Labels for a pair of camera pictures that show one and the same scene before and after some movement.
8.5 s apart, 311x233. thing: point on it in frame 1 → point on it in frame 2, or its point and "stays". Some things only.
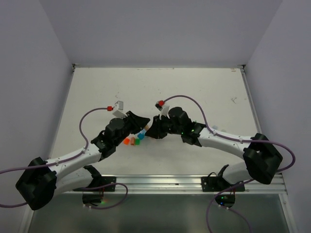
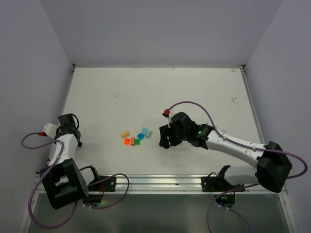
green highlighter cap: [137, 141] stays
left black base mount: [95, 196] stays
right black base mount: [216, 183] stays
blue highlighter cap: [141, 136] stays
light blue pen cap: [143, 131] stays
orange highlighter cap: [126, 141] stays
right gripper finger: [162, 126] → [173, 139]
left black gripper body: [127, 129] → [58, 130]
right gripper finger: [154, 131] → [164, 142]
